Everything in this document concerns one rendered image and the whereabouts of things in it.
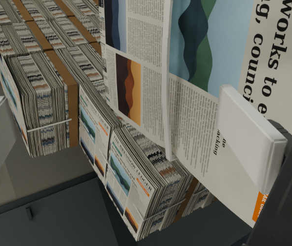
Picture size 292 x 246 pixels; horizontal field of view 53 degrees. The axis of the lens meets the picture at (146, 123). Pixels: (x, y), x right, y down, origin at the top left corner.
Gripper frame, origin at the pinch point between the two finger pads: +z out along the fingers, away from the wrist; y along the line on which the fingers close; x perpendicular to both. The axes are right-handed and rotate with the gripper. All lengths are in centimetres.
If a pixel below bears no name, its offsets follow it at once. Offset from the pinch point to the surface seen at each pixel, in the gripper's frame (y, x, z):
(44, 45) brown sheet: -34, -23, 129
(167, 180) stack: 14, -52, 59
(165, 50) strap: 5.2, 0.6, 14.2
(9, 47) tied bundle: -49, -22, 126
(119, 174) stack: -2, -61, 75
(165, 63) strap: 5.2, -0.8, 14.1
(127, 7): 1.8, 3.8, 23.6
